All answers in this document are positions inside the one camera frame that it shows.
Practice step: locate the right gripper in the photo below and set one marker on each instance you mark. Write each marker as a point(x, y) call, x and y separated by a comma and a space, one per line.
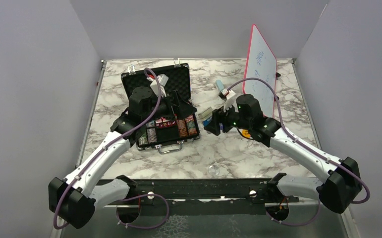
point(219, 116)

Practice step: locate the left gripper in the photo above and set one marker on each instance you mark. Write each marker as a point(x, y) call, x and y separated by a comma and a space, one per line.
point(181, 109)

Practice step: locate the blue boxed card deck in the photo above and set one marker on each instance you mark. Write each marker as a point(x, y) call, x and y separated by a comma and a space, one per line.
point(206, 116)

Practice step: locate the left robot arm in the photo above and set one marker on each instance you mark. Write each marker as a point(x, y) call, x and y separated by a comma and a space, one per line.
point(102, 157)

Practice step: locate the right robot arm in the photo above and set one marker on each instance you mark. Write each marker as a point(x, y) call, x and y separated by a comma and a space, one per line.
point(336, 182)

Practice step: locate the black poker case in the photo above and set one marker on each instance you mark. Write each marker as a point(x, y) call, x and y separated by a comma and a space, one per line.
point(164, 131)

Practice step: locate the red dice in case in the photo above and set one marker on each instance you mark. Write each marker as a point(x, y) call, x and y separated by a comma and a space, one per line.
point(166, 124)

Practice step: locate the purple red chip row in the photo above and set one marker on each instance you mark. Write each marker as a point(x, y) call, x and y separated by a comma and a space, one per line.
point(191, 126)

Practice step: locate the orange chip row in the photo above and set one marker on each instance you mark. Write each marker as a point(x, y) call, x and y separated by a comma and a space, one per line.
point(182, 128)

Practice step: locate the orange big blind button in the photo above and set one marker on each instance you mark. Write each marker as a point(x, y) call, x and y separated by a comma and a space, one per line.
point(245, 133)

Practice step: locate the light blue eraser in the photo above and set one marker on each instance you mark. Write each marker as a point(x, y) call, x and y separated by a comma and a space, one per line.
point(219, 86)

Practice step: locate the blue brown chip row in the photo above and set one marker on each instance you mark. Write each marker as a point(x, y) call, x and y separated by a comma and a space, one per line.
point(151, 132)

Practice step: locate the green chip row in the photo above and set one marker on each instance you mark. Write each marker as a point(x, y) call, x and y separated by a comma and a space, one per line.
point(143, 140)

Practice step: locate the pink framed whiteboard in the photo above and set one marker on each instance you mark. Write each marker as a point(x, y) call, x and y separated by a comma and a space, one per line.
point(261, 63)

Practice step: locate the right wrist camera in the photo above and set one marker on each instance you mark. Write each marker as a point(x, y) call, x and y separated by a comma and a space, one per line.
point(229, 97)

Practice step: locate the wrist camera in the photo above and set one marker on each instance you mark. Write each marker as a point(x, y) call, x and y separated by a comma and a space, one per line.
point(229, 97)
point(158, 86)

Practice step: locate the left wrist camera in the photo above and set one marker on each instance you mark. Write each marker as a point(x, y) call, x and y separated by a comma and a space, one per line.
point(158, 86)

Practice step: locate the aluminium rail frame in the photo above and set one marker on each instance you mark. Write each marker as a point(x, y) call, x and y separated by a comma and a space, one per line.
point(256, 202)

